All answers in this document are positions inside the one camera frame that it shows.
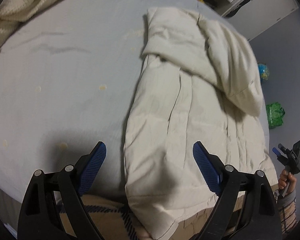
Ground cream hooded puffer jacket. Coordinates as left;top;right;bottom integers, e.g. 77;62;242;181
124;7;277;239

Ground plaid sleeved right forearm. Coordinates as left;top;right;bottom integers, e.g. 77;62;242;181
277;190;298;239

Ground person's right hand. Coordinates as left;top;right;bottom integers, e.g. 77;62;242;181
278;169;297;196

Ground green shopping bag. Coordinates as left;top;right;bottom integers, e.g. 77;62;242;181
266;102;285;129

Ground light blue bed sheet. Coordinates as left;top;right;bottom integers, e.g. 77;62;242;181
0;0;271;205

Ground blue world globe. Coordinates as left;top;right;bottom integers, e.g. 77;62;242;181
258;63;270;82

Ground white room door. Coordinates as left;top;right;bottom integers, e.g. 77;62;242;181
228;0;298;41

